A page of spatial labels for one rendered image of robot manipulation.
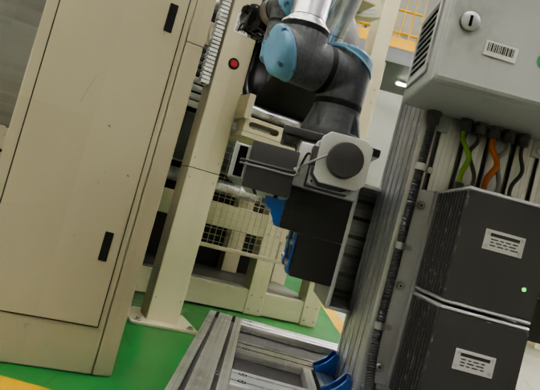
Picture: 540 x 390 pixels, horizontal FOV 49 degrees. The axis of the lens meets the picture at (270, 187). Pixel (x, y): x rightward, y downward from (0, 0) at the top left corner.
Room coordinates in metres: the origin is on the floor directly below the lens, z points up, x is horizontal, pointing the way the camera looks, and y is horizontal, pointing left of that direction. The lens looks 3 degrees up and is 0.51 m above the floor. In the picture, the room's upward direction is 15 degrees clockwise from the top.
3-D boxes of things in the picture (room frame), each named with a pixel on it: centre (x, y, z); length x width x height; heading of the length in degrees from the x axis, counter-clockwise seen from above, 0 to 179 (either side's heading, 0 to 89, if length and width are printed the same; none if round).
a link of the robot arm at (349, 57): (1.41, -0.10, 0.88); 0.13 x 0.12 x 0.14; 116
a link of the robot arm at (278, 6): (1.49, 0.08, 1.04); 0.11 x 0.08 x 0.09; 26
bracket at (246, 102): (2.42, 0.23, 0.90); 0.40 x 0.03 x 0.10; 22
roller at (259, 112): (2.36, 0.01, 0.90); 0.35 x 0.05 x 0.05; 112
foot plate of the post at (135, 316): (2.37, 0.29, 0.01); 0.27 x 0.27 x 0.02; 22
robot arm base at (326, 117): (1.41, -0.11, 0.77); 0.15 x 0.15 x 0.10
